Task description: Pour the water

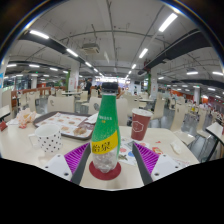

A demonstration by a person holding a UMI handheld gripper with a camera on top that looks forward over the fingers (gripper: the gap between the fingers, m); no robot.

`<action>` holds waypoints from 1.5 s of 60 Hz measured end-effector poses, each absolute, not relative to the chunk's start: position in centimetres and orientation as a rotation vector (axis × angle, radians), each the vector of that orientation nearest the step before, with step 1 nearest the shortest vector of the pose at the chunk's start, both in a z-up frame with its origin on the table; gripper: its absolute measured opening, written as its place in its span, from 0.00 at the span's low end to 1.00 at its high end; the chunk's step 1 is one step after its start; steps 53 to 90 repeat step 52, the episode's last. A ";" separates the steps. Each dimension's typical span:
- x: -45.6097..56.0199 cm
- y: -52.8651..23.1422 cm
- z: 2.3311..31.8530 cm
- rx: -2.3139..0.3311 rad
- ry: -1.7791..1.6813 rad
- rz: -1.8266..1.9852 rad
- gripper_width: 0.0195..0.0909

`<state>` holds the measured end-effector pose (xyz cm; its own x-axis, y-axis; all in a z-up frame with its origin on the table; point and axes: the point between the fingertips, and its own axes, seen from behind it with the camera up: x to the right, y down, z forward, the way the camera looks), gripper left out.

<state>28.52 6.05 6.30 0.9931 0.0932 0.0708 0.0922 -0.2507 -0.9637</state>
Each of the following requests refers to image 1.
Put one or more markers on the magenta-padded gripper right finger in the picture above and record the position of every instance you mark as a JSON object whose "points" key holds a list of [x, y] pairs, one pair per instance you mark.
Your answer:
{"points": [[164, 165]]}

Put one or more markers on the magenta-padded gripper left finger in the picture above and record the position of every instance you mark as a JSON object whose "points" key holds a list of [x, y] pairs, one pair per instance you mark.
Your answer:
{"points": [[59, 166]]}

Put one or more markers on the green-labelled clear drink bottle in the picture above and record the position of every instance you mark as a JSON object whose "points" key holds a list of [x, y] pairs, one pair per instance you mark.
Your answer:
{"points": [[106, 126]]}

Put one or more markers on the crumpled white tissue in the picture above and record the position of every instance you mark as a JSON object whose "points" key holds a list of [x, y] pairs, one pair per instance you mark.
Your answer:
{"points": [[175, 147]]}

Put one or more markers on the white polka-dot mug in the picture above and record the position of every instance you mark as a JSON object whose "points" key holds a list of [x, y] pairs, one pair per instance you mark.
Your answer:
{"points": [[49, 138]]}

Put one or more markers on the printed paper flyer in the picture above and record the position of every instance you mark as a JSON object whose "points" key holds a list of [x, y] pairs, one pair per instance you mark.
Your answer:
{"points": [[126, 155]]}

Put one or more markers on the dark food tray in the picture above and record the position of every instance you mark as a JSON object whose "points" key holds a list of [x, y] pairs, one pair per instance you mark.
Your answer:
{"points": [[63, 123]]}

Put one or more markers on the flat round red coaster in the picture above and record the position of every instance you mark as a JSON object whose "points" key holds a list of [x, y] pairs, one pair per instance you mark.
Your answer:
{"points": [[105, 176]]}

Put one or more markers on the red paper cup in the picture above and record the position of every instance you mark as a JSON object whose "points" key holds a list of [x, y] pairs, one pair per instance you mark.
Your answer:
{"points": [[140, 125]]}

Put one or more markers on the crumpled food wrapper bag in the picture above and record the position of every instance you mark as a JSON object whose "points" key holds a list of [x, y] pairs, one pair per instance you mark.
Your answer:
{"points": [[26, 118]]}

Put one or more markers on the white napkin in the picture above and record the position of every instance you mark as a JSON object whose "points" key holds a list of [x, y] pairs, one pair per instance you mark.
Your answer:
{"points": [[93, 118]]}

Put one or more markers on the white table with condiments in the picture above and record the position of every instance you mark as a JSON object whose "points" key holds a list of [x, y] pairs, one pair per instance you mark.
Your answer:
{"points": [[216, 128]]}

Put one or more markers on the small red packet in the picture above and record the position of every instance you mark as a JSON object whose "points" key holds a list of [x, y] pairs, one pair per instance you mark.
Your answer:
{"points": [[3, 126]]}

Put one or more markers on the white side table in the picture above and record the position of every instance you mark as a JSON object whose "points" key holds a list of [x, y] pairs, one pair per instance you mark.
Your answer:
{"points": [[4, 111]]}

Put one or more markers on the person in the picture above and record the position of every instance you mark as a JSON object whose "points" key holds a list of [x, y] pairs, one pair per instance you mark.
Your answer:
{"points": [[88, 86]]}

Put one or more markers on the ceiling air conditioner unit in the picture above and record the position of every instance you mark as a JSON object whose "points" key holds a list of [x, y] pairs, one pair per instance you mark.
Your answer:
{"points": [[90, 48]]}

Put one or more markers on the ceiling lights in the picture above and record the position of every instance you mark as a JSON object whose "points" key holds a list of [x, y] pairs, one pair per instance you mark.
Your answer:
{"points": [[168, 22]]}

